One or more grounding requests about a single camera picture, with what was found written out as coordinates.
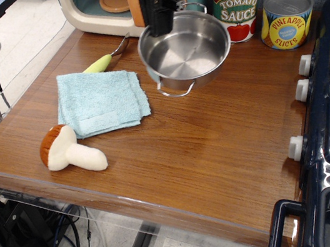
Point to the stainless steel pot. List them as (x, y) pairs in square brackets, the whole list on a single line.
[(188, 57)]

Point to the toy microwave oven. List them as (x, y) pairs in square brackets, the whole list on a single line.
[(89, 16)]

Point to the tomato sauce can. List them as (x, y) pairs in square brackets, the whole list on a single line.
[(238, 17)]

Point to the pineapple slices can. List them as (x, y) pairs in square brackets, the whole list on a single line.
[(286, 23)]

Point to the light blue folded cloth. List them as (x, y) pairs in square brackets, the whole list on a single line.
[(96, 103)]

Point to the plush mushroom toy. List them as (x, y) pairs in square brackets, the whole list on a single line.
[(59, 148)]

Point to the green handled spoon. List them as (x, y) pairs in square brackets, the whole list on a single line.
[(102, 63)]

